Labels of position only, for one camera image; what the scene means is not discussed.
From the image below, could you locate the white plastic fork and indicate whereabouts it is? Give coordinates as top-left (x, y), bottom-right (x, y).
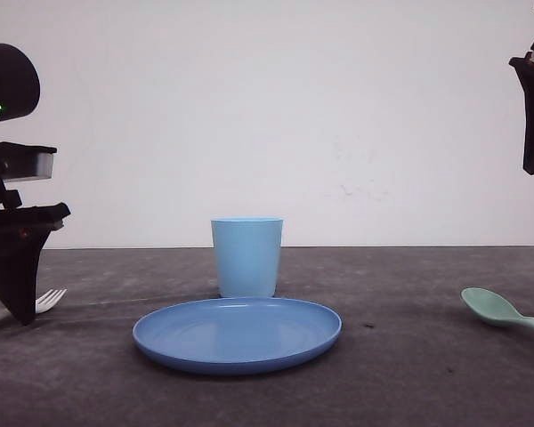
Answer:
top-left (0, 289), bottom-right (67, 321)

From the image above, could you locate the light blue plastic cup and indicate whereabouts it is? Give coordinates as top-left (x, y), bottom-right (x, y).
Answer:
top-left (211, 217), bottom-right (283, 298)

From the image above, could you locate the mint green plastic spoon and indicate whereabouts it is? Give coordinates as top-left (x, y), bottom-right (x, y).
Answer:
top-left (460, 287), bottom-right (534, 330)

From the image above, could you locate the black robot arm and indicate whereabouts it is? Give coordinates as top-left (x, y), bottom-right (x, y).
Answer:
top-left (0, 44), bottom-right (70, 325)

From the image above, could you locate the blue plastic plate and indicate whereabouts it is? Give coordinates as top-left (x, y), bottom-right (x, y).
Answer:
top-left (133, 297), bottom-right (342, 375)

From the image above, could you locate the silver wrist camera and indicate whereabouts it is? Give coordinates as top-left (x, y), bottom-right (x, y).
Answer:
top-left (1, 152), bottom-right (54, 182)

